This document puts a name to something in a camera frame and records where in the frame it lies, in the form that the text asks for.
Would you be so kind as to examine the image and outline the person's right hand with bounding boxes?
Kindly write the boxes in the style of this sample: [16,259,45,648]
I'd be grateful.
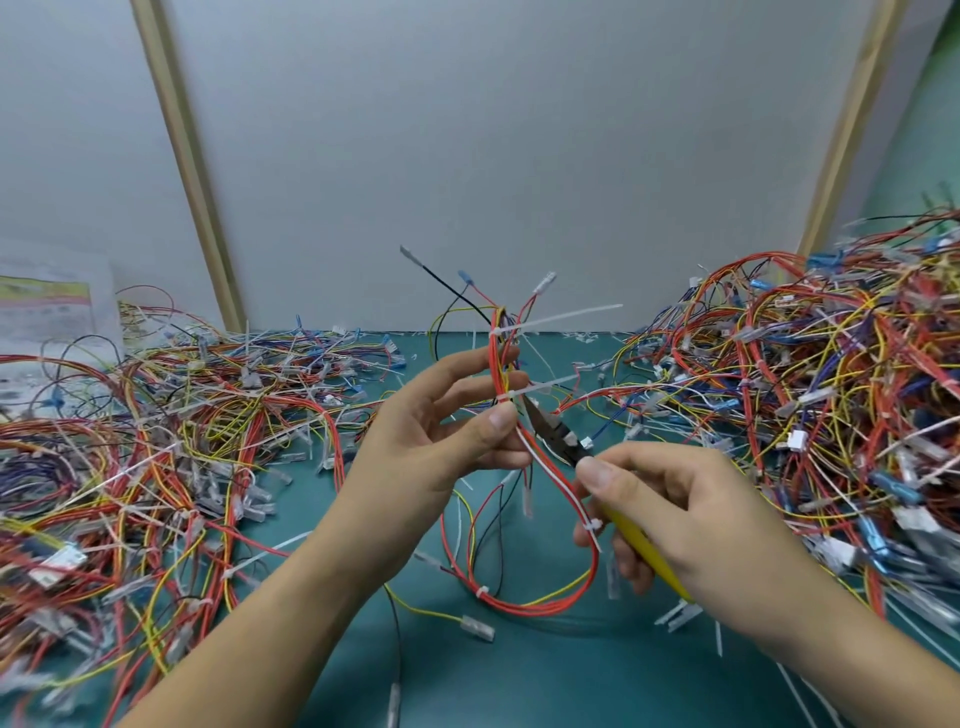
[572,441,811,631]

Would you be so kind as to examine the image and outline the red yellow white wire harness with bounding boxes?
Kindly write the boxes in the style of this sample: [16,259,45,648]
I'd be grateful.
[397,243,627,620]

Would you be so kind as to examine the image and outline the yellow wire with clear terminal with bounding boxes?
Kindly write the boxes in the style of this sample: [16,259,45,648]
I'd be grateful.
[384,587,498,644]

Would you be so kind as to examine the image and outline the yellow handled wire cutters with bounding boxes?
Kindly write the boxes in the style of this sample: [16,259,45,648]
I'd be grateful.
[522,395,695,605]

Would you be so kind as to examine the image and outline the printed sheet in plastic sleeve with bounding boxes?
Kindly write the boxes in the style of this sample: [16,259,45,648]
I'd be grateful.
[0,240,125,384]

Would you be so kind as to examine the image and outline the white cable tie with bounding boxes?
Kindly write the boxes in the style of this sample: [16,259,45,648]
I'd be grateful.
[491,303,625,336]
[504,363,597,401]

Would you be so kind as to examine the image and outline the black wire with clear terminal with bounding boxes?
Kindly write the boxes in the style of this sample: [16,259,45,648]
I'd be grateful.
[386,592,405,728]

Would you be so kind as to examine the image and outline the wooden frame strip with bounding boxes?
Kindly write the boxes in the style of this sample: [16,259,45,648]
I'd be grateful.
[797,0,910,260]
[129,0,249,333]

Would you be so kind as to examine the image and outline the person's left forearm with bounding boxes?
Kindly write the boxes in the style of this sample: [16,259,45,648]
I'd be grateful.
[112,517,421,728]

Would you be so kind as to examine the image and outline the pile of colourful wire harnesses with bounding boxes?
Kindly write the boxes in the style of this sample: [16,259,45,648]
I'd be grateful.
[0,285,421,728]
[558,202,960,676]

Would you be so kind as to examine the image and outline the person's right forearm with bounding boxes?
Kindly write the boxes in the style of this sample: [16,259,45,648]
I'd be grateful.
[708,555,960,728]

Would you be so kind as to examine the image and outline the person's left hand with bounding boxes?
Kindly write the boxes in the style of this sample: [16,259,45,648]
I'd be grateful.
[324,345,535,565]

